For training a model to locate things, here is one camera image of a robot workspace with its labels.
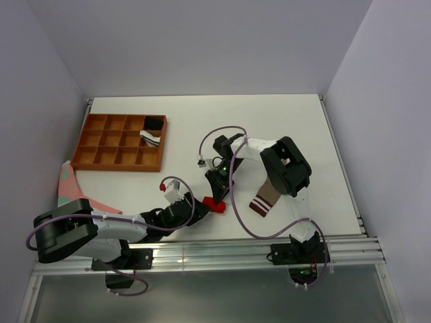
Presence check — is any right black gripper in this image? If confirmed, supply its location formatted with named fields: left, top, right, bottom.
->
left=205, top=158, right=243, bottom=205

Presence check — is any red christmas sock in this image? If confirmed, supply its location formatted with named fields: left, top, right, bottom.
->
left=202, top=196, right=226, bottom=214

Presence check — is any brown striped sock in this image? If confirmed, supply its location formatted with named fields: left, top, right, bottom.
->
left=248, top=176, right=282, bottom=218

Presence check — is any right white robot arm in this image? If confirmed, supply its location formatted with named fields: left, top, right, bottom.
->
left=205, top=133, right=325, bottom=262

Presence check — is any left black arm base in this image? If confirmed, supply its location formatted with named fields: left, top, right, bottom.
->
left=91, top=248, right=153, bottom=271

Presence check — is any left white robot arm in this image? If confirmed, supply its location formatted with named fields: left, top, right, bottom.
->
left=30, top=192, right=211, bottom=268

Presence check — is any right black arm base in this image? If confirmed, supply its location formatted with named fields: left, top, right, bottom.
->
left=267, top=242, right=331, bottom=265

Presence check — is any white black rolled sock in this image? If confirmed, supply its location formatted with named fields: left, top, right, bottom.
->
left=139, top=130, right=160, bottom=147

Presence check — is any orange compartment tray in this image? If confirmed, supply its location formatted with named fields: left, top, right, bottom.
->
left=71, top=114, right=168, bottom=172

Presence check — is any pink patterned sock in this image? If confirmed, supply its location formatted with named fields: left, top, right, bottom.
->
left=57, top=160, right=122, bottom=214

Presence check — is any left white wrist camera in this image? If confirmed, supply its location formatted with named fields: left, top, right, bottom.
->
left=159, top=179, right=183, bottom=205

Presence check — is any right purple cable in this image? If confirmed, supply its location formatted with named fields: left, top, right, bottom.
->
left=198, top=125, right=331, bottom=290

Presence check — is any aluminium frame rail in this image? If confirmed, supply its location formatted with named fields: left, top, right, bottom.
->
left=32, top=238, right=386, bottom=276

